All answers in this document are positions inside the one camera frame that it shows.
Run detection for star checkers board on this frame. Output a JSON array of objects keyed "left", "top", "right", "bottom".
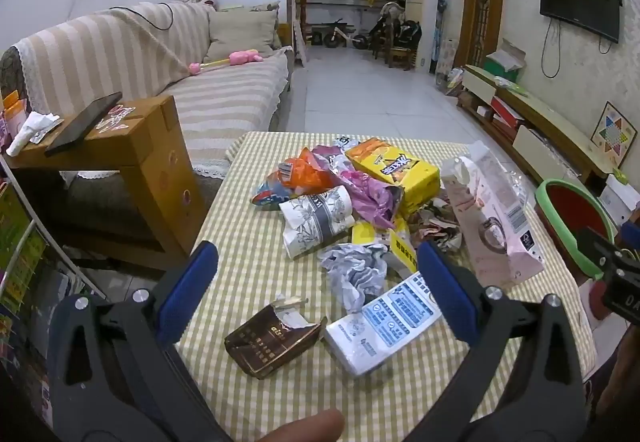
[{"left": 590, "top": 100, "right": 638, "bottom": 157}]

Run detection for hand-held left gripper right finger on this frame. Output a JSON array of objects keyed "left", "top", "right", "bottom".
[{"left": 417, "top": 241, "right": 587, "bottom": 442}]

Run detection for white standing air conditioner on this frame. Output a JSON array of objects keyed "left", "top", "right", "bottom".
[{"left": 406, "top": 0, "right": 441, "bottom": 70}]

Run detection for person's left hand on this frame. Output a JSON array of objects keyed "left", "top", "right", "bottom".
[{"left": 257, "top": 409, "right": 346, "bottom": 442}]

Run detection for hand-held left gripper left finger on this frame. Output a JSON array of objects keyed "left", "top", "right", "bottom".
[{"left": 47, "top": 241, "right": 231, "bottom": 442}]

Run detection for wooden side table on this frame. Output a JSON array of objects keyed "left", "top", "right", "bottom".
[{"left": 2, "top": 94, "right": 206, "bottom": 273}]

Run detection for white blue carton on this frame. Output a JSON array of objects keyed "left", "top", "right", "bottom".
[{"left": 325, "top": 272, "right": 443, "bottom": 378}]

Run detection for black television cable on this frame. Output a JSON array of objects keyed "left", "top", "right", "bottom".
[{"left": 541, "top": 16, "right": 562, "bottom": 79}]

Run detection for open green white box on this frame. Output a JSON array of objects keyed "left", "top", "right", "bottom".
[{"left": 484, "top": 39, "right": 528, "bottom": 72}]

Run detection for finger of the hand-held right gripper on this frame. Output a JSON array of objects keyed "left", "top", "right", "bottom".
[{"left": 577, "top": 226, "right": 640, "bottom": 280}]

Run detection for black cable on sofa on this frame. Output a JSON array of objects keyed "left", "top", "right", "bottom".
[{"left": 107, "top": 2, "right": 174, "bottom": 31}]

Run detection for red flat box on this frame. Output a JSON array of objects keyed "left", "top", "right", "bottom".
[{"left": 490, "top": 96, "right": 526, "bottom": 130}]

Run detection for crumpled brown paper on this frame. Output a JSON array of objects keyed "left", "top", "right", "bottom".
[{"left": 407, "top": 197, "right": 468, "bottom": 253}]

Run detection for striped beige sofa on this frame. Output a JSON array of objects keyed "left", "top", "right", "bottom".
[{"left": 0, "top": 0, "right": 296, "bottom": 247}]

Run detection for clear plastic bag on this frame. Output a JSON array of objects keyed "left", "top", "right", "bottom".
[{"left": 505, "top": 169, "right": 533, "bottom": 213}]

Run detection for yellow snack box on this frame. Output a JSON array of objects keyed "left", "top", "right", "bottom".
[{"left": 345, "top": 137, "right": 442, "bottom": 217}]

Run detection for pink toy wand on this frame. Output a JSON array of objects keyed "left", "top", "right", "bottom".
[{"left": 187, "top": 50, "right": 264, "bottom": 75}]

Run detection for person's right forearm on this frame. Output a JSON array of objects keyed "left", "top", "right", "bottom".
[{"left": 582, "top": 332, "right": 640, "bottom": 442}]

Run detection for yellow white medicine box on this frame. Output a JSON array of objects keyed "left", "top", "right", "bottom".
[{"left": 350, "top": 217, "right": 418, "bottom": 275}]

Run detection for red bin with green rim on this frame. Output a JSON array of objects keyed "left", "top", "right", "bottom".
[{"left": 535, "top": 178, "right": 623, "bottom": 280}]

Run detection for torn brown box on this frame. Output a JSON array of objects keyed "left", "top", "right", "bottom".
[{"left": 224, "top": 299, "right": 328, "bottom": 380}]

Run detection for white balance bike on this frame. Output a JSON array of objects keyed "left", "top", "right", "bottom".
[{"left": 322, "top": 19, "right": 371, "bottom": 50}]

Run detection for yellow checked tablecloth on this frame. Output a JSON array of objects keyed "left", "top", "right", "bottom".
[{"left": 175, "top": 131, "right": 598, "bottom": 442}]

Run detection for beige pillow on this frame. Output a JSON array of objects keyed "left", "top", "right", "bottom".
[{"left": 205, "top": 10, "right": 283, "bottom": 62}]

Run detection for crumpled grey paper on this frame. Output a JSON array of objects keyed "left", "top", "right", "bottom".
[{"left": 317, "top": 242, "right": 391, "bottom": 315}]

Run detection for long wooden tv cabinet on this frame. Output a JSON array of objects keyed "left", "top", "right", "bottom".
[{"left": 457, "top": 64, "right": 616, "bottom": 183}]

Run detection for pink foil wrapper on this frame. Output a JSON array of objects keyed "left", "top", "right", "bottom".
[{"left": 312, "top": 144, "right": 406, "bottom": 230}]

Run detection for grey patterned tissue pack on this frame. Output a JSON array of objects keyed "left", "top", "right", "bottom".
[{"left": 278, "top": 186, "right": 356, "bottom": 261}]

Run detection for white cardboard box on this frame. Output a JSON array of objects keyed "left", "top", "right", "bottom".
[{"left": 597, "top": 174, "right": 640, "bottom": 223}]

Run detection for black wall television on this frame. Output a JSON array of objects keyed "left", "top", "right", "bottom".
[{"left": 540, "top": 0, "right": 622, "bottom": 44}]

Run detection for black tablet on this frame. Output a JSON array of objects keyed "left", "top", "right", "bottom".
[{"left": 44, "top": 92, "right": 123, "bottom": 157}]

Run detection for orange snack wrapper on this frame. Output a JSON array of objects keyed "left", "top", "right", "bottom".
[{"left": 250, "top": 147, "right": 336, "bottom": 210}]

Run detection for crumpled white tissue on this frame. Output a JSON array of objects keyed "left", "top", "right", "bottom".
[{"left": 5, "top": 110, "right": 63, "bottom": 157}]

